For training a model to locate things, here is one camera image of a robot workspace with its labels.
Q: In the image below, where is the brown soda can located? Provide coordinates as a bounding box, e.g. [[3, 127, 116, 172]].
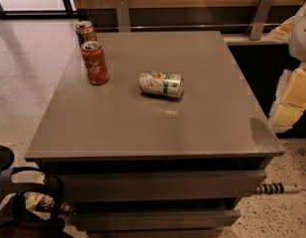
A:
[[75, 21, 97, 46]]

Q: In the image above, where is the lower grey drawer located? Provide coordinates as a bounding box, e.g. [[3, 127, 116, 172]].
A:
[[70, 209, 241, 231]]

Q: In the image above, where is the upper grey drawer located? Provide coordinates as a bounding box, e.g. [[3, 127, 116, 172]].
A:
[[59, 171, 265, 202]]

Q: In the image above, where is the left metal bracket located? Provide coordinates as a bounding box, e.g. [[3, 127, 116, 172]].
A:
[[115, 0, 131, 32]]

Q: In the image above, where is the red coca-cola can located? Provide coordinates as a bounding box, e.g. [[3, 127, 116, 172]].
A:
[[81, 41, 109, 85]]

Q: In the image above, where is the striped black white stick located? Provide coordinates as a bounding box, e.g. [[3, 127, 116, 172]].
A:
[[255, 182, 302, 194]]

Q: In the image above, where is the metal bracket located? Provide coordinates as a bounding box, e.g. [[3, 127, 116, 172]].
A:
[[247, 0, 274, 40], [115, 0, 131, 32]]

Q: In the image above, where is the grey metal shelf rail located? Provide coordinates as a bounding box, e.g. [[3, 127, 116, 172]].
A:
[[223, 34, 287, 46]]

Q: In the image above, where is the grey drawer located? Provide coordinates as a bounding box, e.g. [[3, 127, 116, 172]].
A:
[[59, 171, 265, 202], [70, 209, 241, 231]]

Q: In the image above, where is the right metal bracket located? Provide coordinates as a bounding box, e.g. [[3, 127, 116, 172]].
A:
[[247, 0, 274, 40]]

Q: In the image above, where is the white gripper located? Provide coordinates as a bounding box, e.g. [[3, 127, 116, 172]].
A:
[[268, 2, 306, 127]]

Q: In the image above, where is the black bag with straps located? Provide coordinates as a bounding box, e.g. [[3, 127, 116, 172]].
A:
[[0, 145, 66, 238]]

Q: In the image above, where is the white green 7up can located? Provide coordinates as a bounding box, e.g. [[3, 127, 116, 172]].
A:
[[139, 71, 183, 98]]

